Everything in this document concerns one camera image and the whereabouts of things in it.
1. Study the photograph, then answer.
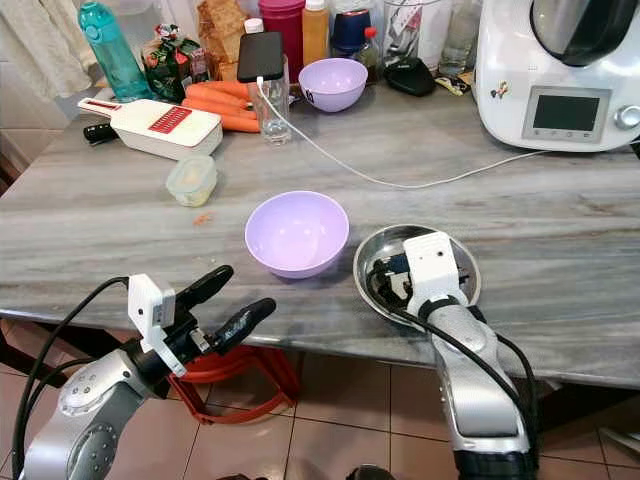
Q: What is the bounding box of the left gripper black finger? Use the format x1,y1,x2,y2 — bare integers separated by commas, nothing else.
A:
210,297,278,354
175,264,235,312

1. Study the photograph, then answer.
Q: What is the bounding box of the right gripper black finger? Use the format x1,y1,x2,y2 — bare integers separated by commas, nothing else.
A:
366,260,397,307

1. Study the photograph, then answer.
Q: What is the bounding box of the stainless steel bowl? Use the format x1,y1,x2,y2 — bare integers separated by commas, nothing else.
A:
352,224,482,327

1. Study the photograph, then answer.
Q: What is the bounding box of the light purple plastic bowl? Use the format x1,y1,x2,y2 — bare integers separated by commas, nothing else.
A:
245,190,351,280
297,58,369,114

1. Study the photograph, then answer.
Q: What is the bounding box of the red plastic stool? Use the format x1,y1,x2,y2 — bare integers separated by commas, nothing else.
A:
160,345,302,425

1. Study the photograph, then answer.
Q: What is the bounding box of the small clear plastic container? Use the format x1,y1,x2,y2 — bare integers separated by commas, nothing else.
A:
167,154,219,208

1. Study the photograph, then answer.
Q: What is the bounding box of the white red vegetable slicer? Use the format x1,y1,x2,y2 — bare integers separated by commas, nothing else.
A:
78,97,224,162

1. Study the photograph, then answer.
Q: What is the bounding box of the orange carrot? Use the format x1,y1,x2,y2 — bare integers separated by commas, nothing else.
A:
218,113,261,134
180,95,256,120
186,81,253,102

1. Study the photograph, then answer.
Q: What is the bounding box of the clear drinking glass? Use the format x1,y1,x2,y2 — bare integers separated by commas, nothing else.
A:
253,60,293,148

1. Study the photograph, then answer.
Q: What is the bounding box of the green snack bag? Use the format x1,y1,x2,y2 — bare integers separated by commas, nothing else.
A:
142,25,207,105

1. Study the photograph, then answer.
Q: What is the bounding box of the small dark red-capped bottle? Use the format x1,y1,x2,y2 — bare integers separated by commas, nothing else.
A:
360,26,384,84

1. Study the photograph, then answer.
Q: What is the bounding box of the black smartphone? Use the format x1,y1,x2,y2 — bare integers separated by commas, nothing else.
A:
237,31,286,84

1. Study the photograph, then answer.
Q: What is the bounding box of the white kitchen cooking machine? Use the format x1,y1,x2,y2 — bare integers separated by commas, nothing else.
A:
473,0,640,154

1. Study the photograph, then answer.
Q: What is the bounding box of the teal water bottle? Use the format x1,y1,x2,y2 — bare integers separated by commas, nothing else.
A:
76,0,150,102

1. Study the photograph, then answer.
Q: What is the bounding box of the clear glass jar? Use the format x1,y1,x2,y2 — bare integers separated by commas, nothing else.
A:
382,0,447,69

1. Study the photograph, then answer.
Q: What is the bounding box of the brown cracker bag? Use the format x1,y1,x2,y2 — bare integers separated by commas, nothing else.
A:
198,0,250,82

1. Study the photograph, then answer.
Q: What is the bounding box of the blue jar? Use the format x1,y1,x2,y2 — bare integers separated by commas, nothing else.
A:
330,8,371,57

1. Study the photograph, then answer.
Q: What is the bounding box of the orange sauce bottle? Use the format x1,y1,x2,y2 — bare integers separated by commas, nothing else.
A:
302,0,330,67

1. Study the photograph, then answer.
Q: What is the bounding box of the dark red canister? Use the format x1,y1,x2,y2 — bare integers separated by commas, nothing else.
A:
257,0,306,73

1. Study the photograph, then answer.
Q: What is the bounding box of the white hanging towel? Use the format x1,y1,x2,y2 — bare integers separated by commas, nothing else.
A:
0,0,97,101

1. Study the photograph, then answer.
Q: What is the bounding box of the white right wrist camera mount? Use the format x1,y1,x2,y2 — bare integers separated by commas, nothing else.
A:
403,231,472,312

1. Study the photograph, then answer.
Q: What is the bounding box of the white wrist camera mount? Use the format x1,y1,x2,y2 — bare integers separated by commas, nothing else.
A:
125,272,182,377
403,231,472,312

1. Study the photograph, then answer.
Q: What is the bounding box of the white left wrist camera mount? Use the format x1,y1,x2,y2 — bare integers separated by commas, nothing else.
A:
125,272,182,377

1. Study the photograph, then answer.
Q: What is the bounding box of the white charging cable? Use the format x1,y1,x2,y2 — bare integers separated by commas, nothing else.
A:
260,78,551,191

